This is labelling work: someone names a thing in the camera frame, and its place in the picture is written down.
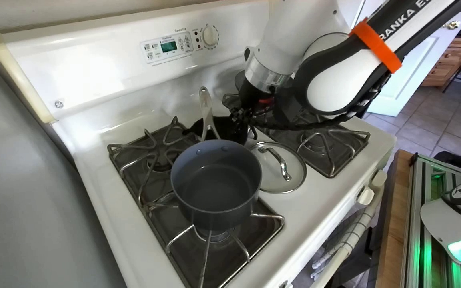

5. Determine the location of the white gas stove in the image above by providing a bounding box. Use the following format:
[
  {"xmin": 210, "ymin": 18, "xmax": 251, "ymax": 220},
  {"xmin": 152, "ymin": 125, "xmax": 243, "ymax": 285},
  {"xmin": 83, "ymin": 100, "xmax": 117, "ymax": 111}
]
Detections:
[{"xmin": 0, "ymin": 0, "xmax": 394, "ymax": 288}]

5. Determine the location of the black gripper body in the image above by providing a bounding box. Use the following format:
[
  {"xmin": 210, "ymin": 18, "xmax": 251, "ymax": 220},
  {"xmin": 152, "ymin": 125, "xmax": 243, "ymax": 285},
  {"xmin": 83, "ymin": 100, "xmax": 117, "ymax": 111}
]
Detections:
[{"xmin": 239, "ymin": 80, "xmax": 293, "ymax": 128}]

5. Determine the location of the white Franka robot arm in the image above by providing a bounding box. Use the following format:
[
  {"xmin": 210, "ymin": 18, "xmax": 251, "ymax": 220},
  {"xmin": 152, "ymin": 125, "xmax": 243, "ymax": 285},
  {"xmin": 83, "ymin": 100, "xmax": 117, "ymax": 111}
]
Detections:
[{"xmin": 239, "ymin": 0, "xmax": 461, "ymax": 122}]

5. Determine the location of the black burner grate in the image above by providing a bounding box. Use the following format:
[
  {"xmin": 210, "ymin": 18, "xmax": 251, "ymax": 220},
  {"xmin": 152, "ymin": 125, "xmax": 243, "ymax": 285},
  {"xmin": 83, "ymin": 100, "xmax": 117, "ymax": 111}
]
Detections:
[
  {"xmin": 248, "ymin": 104, "xmax": 370, "ymax": 178},
  {"xmin": 107, "ymin": 120, "xmax": 283, "ymax": 288}
]

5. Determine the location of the wooden plank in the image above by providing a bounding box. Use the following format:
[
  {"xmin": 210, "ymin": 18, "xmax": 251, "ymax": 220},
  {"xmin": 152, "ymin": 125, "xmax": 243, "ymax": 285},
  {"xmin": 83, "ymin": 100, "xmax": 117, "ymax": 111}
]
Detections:
[{"xmin": 373, "ymin": 151, "xmax": 412, "ymax": 288}]

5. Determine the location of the dark grey saucepan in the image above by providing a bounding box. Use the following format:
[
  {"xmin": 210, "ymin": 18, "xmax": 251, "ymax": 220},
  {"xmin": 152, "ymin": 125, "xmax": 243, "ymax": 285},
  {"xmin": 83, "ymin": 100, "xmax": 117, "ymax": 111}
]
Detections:
[{"xmin": 170, "ymin": 87, "xmax": 263, "ymax": 232}]

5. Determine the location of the wooden cabinet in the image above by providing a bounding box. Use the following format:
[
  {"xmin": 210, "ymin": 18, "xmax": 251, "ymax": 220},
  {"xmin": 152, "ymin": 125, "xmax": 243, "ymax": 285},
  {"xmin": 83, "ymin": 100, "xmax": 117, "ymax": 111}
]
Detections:
[{"xmin": 423, "ymin": 37, "xmax": 461, "ymax": 90}]

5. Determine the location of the glass pot lid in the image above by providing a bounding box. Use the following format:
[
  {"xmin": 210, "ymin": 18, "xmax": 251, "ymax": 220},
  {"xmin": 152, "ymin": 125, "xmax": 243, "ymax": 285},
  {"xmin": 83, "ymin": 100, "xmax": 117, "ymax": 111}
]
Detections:
[{"xmin": 245, "ymin": 141, "xmax": 307, "ymax": 194}]

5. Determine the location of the left black burner grate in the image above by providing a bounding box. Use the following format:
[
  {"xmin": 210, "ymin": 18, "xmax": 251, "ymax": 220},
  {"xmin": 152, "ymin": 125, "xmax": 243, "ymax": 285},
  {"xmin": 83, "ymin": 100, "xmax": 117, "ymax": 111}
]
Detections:
[{"xmin": 107, "ymin": 120, "xmax": 283, "ymax": 288}]

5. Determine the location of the right black burner grate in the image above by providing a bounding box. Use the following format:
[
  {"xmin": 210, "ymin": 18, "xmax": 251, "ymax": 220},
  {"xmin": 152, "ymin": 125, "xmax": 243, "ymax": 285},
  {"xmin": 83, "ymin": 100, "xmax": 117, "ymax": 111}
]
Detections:
[{"xmin": 248, "ymin": 104, "xmax": 370, "ymax": 178}]

